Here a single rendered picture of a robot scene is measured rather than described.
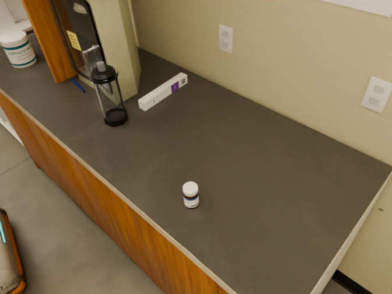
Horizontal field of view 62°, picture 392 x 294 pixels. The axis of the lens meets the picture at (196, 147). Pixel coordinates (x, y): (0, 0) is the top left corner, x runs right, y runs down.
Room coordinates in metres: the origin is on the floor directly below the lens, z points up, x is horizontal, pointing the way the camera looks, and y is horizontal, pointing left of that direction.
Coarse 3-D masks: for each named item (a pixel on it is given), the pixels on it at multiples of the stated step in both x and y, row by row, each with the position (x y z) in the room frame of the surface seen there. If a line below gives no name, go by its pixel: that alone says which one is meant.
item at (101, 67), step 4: (100, 64) 1.06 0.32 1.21; (104, 64) 1.08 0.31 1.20; (96, 68) 1.09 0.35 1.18; (100, 68) 1.06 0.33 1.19; (104, 68) 1.07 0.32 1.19; (108, 68) 1.08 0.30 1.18; (112, 68) 1.08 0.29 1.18; (92, 72) 1.06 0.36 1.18; (96, 72) 1.06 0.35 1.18; (100, 72) 1.05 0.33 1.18; (104, 72) 1.05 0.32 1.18; (108, 72) 1.05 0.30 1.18; (112, 72) 1.06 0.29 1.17; (92, 76) 1.05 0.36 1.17; (96, 76) 1.04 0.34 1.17; (100, 76) 1.03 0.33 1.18; (104, 76) 1.04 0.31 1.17; (108, 76) 1.04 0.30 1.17
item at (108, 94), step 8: (96, 80) 1.02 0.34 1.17; (104, 80) 1.02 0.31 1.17; (96, 88) 1.04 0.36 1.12; (104, 88) 1.03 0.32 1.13; (112, 88) 1.04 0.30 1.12; (104, 96) 1.03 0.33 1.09; (112, 96) 1.03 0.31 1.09; (120, 96) 1.06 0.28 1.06; (104, 104) 1.03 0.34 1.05; (112, 104) 1.03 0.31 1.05; (120, 104) 1.05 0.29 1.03; (104, 112) 1.04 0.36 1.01; (112, 112) 1.03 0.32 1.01; (120, 112) 1.04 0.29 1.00; (112, 120) 1.03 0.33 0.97
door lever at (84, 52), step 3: (90, 48) 1.19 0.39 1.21; (93, 48) 1.20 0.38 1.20; (84, 51) 1.17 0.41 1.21; (87, 51) 1.18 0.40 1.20; (90, 51) 1.19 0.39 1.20; (84, 54) 1.17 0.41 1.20; (87, 54) 1.17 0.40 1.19; (84, 57) 1.17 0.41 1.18; (87, 57) 1.17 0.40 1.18; (87, 60) 1.17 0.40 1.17; (87, 63) 1.17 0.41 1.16; (87, 66) 1.17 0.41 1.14; (90, 66) 1.17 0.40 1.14; (90, 69) 1.17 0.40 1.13
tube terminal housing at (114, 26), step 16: (96, 0) 1.19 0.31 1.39; (112, 0) 1.24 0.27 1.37; (96, 16) 1.18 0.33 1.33; (112, 16) 1.22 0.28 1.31; (128, 16) 1.39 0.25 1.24; (112, 32) 1.21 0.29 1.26; (128, 32) 1.33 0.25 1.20; (112, 48) 1.20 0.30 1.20; (128, 48) 1.26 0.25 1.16; (112, 64) 1.19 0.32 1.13; (128, 64) 1.24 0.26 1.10; (128, 80) 1.23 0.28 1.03; (128, 96) 1.22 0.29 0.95
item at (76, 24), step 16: (64, 0) 1.29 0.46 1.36; (80, 0) 1.20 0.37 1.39; (64, 16) 1.33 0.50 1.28; (80, 16) 1.23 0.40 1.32; (64, 32) 1.37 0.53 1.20; (80, 32) 1.26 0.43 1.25; (96, 32) 1.18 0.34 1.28; (96, 48) 1.19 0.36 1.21; (80, 64) 1.33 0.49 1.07; (96, 64) 1.22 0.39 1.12
